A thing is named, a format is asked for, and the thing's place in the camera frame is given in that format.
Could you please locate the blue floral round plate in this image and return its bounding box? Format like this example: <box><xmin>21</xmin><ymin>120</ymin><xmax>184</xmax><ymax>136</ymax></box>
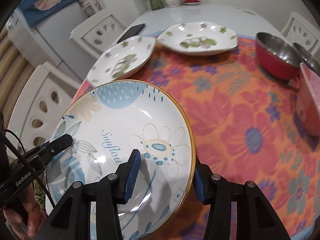
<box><xmin>46</xmin><ymin>80</ymin><xmax>195</xmax><ymax>239</ymax></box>

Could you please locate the white green-flower plate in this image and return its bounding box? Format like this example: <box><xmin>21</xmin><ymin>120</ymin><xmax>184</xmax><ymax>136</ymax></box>
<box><xmin>157</xmin><ymin>22</ymin><xmax>238</xmax><ymax>56</ymax></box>
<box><xmin>87</xmin><ymin>36</ymin><xmax>156</xmax><ymax>87</ymax></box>

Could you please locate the pink cartoon bowl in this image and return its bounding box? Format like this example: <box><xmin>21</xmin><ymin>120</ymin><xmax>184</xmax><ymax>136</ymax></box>
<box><xmin>296</xmin><ymin>63</ymin><xmax>320</xmax><ymax>137</ymax></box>

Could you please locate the red steel bowl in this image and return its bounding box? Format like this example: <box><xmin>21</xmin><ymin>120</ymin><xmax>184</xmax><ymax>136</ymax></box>
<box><xmin>255</xmin><ymin>32</ymin><xmax>301</xmax><ymax>81</ymax></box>

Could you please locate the blue steel bowl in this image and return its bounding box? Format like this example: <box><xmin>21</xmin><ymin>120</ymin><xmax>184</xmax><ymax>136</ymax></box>
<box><xmin>292</xmin><ymin>42</ymin><xmax>320</xmax><ymax>76</ymax></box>

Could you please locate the person left hand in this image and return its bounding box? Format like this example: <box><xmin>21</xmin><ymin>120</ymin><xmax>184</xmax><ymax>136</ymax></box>
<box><xmin>3</xmin><ymin>186</ymin><xmax>47</xmax><ymax>239</ymax></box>

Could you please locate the white chair left near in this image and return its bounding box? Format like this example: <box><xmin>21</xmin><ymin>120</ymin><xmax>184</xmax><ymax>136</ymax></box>
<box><xmin>8</xmin><ymin>61</ymin><xmax>81</xmax><ymax>151</ymax></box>

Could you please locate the white chair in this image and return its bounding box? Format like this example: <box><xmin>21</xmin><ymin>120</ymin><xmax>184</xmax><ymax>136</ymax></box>
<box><xmin>8</xmin><ymin>61</ymin><xmax>81</xmax><ymax>151</ymax></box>
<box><xmin>281</xmin><ymin>12</ymin><xmax>319</xmax><ymax>56</ymax></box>
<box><xmin>69</xmin><ymin>9</ymin><xmax>126</xmax><ymax>59</ymax></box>

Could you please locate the orange floral tablecloth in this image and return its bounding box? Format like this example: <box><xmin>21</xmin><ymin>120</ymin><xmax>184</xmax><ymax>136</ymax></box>
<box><xmin>72</xmin><ymin>31</ymin><xmax>320</xmax><ymax>240</ymax></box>

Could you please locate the white refrigerator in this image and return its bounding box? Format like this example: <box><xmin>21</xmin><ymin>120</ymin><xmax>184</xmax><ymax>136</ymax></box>
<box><xmin>6</xmin><ymin>2</ymin><xmax>95</xmax><ymax>82</ymax></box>

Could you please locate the white chair left far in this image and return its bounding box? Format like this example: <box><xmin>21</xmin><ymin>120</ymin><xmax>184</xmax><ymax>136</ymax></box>
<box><xmin>69</xmin><ymin>9</ymin><xmax>126</xmax><ymax>59</ymax></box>

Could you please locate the black smartphone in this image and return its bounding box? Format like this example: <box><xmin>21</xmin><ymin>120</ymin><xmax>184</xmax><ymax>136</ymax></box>
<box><xmin>117</xmin><ymin>23</ymin><xmax>145</xmax><ymax>43</ymax></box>

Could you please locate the blue fridge cover cloth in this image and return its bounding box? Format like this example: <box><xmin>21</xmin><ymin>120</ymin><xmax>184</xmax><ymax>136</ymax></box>
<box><xmin>18</xmin><ymin>0</ymin><xmax>79</xmax><ymax>28</ymax></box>

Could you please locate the white chair right far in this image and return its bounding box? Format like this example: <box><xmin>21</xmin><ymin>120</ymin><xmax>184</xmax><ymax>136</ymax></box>
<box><xmin>281</xmin><ymin>12</ymin><xmax>319</xmax><ymax>56</ymax></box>

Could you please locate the black cable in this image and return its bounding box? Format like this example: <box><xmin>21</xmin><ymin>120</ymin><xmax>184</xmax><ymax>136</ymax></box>
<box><xmin>3</xmin><ymin>128</ymin><xmax>57</xmax><ymax>208</ymax></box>

